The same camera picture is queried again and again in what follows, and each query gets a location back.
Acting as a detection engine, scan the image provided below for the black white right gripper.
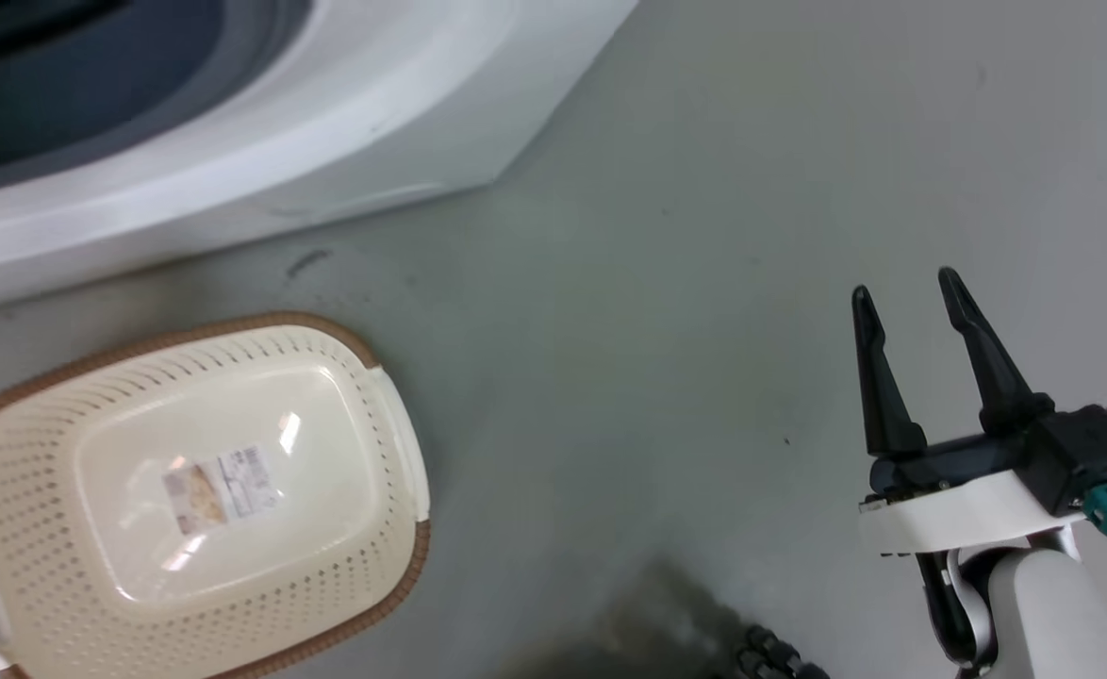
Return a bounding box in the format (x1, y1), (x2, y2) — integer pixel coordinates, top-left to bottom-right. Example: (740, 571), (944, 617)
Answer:
(851, 267), (1107, 556)

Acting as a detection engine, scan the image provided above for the white washing machine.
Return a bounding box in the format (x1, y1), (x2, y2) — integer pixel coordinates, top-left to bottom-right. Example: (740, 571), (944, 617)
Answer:
(0, 0), (641, 317)

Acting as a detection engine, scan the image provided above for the cream perforated laundry basket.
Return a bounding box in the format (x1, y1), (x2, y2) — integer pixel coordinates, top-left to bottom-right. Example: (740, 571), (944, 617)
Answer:
(0, 312), (432, 679)

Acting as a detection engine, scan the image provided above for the paper label sticker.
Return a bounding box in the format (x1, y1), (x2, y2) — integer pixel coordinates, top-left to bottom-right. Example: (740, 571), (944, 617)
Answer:
(162, 445), (283, 537)

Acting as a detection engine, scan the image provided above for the black corrugated cable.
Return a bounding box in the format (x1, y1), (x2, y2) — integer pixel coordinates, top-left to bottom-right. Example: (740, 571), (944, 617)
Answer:
(735, 623), (831, 679)

